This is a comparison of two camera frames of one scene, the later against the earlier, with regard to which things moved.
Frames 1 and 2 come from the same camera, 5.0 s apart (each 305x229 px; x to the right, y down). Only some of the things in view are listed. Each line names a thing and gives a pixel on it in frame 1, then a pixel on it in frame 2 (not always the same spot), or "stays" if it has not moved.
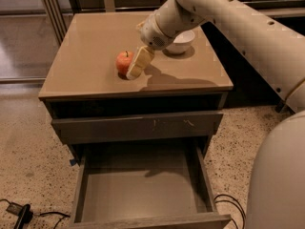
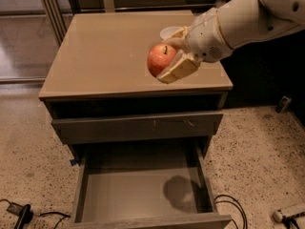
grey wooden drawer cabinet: [172, 108] stays
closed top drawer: [124, 128] stays
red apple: [124, 60] to [159, 56]
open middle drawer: [144, 185] stays
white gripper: [152, 32] to [206, 39]
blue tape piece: [72, 162] stays
